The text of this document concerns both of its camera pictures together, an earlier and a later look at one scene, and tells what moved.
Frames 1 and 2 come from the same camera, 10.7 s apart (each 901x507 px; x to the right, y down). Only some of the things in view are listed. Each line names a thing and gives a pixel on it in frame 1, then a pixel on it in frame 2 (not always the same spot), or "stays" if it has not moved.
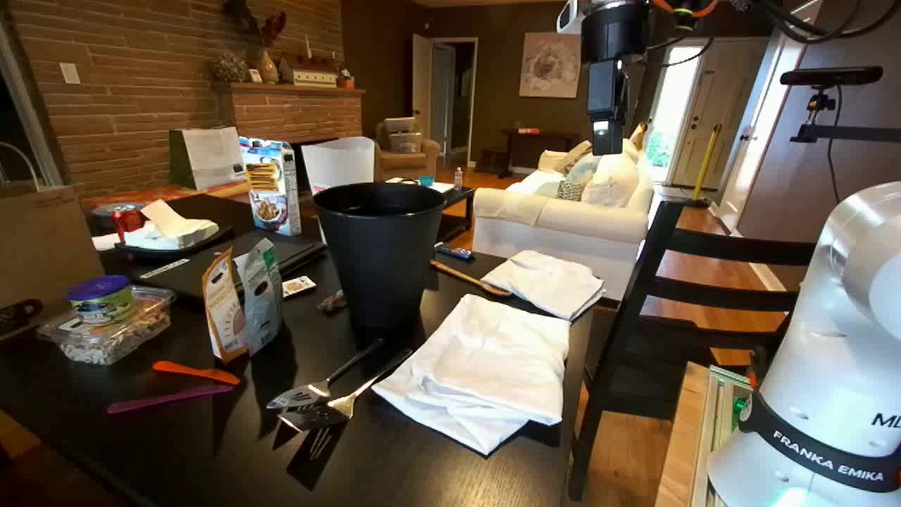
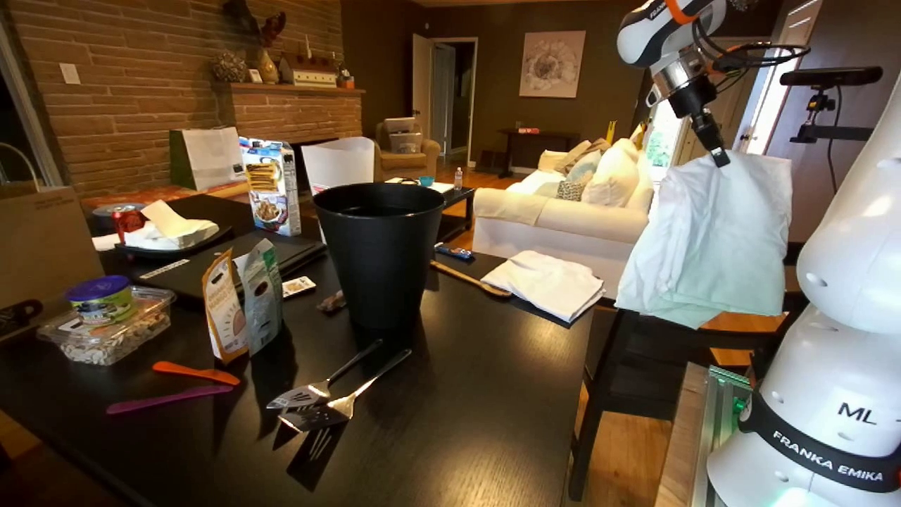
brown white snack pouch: [226, 304] stays
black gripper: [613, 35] -> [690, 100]
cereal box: [274, 183] stays
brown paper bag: [46, 245] stays
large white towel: [482, 370] -> [710, 239]
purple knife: [160, 398] stays
